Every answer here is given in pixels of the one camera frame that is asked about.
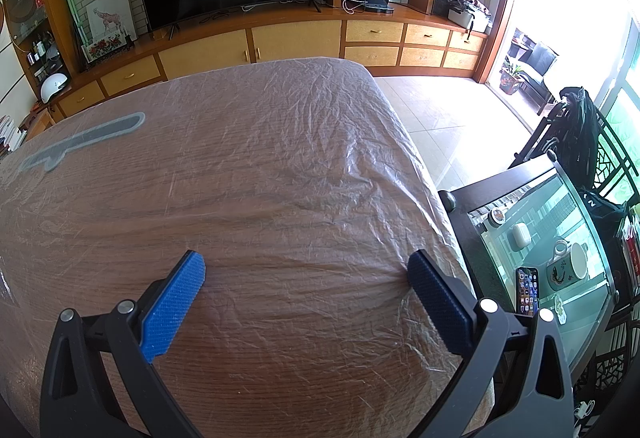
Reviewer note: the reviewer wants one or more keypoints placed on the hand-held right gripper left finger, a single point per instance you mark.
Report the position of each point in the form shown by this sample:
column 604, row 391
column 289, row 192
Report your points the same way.
column 172, row 305

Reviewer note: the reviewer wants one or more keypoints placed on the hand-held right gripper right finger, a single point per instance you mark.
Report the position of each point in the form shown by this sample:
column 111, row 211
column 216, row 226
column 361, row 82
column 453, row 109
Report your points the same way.
column 440, row 305

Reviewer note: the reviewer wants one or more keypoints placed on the black smartphone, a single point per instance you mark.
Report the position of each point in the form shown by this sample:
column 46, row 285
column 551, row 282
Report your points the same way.
column 527, row 292

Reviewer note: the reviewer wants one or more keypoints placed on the small round tin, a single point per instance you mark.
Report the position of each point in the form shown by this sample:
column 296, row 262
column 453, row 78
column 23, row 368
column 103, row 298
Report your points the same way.
column 497, row 216

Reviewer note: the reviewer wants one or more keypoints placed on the white earbud case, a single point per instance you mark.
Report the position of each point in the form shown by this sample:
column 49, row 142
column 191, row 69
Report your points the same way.
column 520, row 235

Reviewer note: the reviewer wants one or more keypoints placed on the small white trinket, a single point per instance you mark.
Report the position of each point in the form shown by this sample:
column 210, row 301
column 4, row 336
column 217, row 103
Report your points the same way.
column 560, row 309

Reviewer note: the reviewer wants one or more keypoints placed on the white printed mug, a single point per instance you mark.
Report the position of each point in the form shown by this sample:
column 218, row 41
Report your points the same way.
column 570, row 268

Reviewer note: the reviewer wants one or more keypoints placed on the glass top side table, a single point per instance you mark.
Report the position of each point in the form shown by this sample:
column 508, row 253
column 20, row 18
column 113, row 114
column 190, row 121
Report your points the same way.
column 540, row 203

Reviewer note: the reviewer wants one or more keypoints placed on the dark wooden chair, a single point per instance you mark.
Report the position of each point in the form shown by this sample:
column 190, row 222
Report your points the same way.
column 532, row 152

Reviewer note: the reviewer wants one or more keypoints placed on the black backpack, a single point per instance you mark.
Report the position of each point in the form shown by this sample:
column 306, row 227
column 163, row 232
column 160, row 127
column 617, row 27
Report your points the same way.
column 605, row 215

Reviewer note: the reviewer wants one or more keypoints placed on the black jacket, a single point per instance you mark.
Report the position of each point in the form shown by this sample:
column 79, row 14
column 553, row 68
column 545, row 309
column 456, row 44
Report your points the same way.
column 580, row 132

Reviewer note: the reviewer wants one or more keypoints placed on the small wooden desk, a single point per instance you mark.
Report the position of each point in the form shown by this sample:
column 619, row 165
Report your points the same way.
column 37, row 120

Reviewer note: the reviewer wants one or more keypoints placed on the stack of books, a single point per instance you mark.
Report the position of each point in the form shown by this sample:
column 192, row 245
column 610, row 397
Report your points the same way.
column 11, row 137

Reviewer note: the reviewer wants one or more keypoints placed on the potted plant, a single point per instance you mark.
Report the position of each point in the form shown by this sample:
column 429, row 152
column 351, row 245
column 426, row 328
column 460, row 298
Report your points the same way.
column 511, row 80

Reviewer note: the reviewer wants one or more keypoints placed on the white helmet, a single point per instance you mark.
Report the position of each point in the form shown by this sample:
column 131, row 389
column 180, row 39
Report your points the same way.
column 53, row 87

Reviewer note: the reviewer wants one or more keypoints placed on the long wooden drawer sideboard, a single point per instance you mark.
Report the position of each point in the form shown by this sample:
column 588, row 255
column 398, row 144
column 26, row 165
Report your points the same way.
column 205, row 52

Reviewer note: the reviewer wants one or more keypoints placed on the black armchair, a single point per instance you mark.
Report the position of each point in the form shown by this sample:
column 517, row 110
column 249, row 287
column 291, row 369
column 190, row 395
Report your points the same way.
column 539, row 62

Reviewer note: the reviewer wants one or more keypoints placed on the red flower picture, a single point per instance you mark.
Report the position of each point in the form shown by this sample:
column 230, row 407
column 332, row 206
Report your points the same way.
column 102, row 46

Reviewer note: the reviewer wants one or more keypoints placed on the white storage box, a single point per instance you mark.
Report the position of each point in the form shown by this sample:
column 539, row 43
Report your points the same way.
column 467, row 20

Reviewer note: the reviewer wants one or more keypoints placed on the giraffe picture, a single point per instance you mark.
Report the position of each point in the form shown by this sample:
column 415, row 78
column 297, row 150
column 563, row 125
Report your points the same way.
column 111, row 20

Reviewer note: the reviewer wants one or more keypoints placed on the wooden display shelf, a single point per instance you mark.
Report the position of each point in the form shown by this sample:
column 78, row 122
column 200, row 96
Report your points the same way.
column 35, row 42

